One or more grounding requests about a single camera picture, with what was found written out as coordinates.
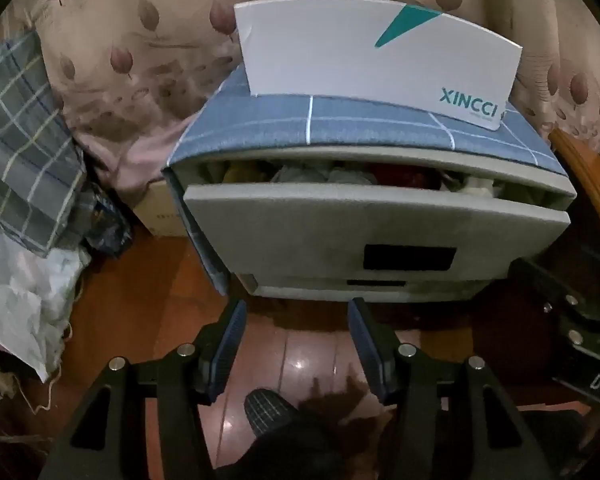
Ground white cardboard box teal mark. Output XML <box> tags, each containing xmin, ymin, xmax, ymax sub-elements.
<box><xmin>233</xmin><ymin>0</ymin><xmax>525</xmax><ymax>131</ymax></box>

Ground grey plaid quilt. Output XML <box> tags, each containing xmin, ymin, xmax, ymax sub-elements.
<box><xmin>0</xmin><ymin>27</ymin><xmax>98</xmax><ymax>256</ymax></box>

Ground brown wooden furniture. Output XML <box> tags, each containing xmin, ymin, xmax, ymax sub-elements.
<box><xmin>550</xmin><ymin>127</ymin><xmax>600</xmax><ymax>241</ymax></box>

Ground white crumpled cloth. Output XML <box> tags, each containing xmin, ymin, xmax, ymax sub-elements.
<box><xmin>0</xmin><ymin>220</ymin><xmax>91</xmax><ymax>383</ymax></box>

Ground beige leaf-printed bedspread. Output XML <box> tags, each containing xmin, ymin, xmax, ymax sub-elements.
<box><xmin>0</xmin><ymin>0</ymin><xmax>600</xmax><ymax>161</ymax></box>

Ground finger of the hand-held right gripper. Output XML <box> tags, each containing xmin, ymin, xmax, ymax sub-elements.
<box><xmin>510</xmin><ymin>257</ymin><xmax>600</xmax><ymax>357</ymax></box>

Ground plain cardboard box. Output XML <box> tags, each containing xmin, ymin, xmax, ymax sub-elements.
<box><xmin>130</xmin><ymin>180</ymin><xmax>188</xmax><ymax>238</ymax></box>

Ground grey nightstand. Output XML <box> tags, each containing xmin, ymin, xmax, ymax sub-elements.
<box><xmin>172</xmin><ymin>144</ymin><xmax>578</xmax><ymax>306</ymax></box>

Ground blue plaid cover cloth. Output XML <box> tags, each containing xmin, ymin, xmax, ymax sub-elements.
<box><xmin>161</xmin><ymin>67</ymin><xmax>569</xmax><ymax>297</ymax></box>

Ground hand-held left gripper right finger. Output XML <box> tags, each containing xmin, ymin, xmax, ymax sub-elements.
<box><xmin>347</xmin><ymin>297</ymin><xmax>556</xmax><ymax>480</ymax></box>

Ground grey lower drawer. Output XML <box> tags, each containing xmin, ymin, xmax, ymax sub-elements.
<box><xmin>232</xmin><ymin>272</ymin><xmax>473</xmax><ymax>303</ymax></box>

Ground person's dark trouser leg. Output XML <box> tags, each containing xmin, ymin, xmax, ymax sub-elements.
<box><xmin>215</xmin><ymin>395</ymin><xmax>381</xmax><ymax>480</ymax></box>

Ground pile of assorted garments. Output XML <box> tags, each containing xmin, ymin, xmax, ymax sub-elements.
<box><xmin>205</xmin><ymin>159</ymin><xmax>511</xmax><ymax>198</ymax></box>

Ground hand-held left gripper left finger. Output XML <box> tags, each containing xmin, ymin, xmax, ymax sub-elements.
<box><xmin>42</xmin><ymin>299</ymin><xmax>248</xmax><ymax>480</ymax></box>

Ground dark blue patterned bag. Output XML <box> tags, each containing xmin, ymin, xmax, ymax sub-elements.
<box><xmin>82</xmin><ymin>182</ymin><xmax>133</xmax><ymax>258</ymax></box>

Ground person's plaid slipper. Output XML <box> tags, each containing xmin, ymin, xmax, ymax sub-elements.
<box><xmin>243</xmin><ymin>387</ymin><xmax>306</xmax><ymax>443</ymax></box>

